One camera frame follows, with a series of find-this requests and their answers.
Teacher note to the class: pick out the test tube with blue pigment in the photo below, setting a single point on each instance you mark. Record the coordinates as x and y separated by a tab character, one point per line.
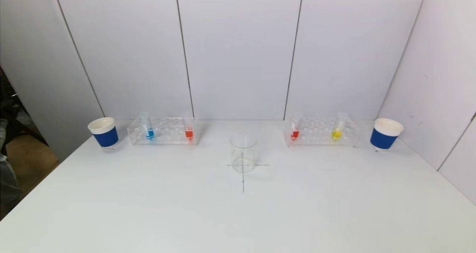
149	134

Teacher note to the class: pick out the grey trousers of person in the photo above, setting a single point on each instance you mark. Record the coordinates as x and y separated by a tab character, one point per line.
7	186

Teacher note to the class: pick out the white paper cup blue sleeve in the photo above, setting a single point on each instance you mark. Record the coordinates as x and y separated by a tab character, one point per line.
383	138
106	137

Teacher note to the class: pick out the clear acrylic test tube rack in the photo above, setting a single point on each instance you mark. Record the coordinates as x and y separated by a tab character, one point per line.
316	132
167	132

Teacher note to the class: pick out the test tube with yellow pigment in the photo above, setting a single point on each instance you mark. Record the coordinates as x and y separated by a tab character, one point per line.
336	134

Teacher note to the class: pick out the test tube with orange pigment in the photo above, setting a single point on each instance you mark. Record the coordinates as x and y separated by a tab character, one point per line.
189	134

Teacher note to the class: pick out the clear glass beaker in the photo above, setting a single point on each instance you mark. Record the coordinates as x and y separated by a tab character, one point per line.
243	152

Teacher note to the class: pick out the test tube with red pigment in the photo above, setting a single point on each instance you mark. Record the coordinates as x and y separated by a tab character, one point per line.
295	134

